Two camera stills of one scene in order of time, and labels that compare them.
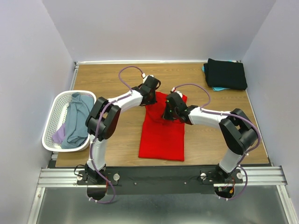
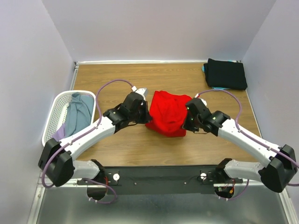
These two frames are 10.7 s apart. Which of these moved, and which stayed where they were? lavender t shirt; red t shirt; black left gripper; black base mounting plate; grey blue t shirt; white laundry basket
Moved: black left gripper; red t shirt
Stayed: grey blue t shirt; white laundry basket; black base mounting plate; lavender t shirt
